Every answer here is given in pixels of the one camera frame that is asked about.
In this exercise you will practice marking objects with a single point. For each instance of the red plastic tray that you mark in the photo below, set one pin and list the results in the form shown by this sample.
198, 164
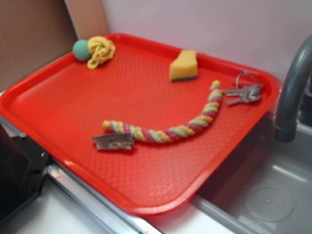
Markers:
63, 106

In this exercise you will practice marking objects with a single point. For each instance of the yellow crumpled cloth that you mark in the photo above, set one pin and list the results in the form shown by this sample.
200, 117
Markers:
101, 50

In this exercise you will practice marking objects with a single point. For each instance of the silver keys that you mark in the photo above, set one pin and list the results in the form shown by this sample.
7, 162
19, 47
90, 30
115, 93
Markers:
244, 93

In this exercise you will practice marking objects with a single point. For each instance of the grey plastic sink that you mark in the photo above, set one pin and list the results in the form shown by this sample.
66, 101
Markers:
264, 186

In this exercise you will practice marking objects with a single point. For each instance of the brown wood bark piece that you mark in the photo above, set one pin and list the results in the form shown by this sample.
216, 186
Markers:
116, 141

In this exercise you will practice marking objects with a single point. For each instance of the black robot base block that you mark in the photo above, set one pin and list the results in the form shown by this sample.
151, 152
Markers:
23, 168

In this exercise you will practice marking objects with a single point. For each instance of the brown cardboard panel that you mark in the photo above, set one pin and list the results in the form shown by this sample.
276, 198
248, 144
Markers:
34, 33

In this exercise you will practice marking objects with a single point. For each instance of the grey curved faucet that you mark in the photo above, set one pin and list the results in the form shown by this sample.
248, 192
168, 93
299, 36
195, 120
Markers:
295, 102

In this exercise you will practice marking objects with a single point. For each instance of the silver metal rail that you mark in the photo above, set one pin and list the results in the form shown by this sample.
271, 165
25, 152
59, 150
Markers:
68, 206

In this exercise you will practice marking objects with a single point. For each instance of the green textured ball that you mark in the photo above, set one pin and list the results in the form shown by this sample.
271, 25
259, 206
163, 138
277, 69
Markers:
80, 50

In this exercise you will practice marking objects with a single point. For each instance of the yellow sponge with dark base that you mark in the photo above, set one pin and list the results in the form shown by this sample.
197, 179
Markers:
185, 66

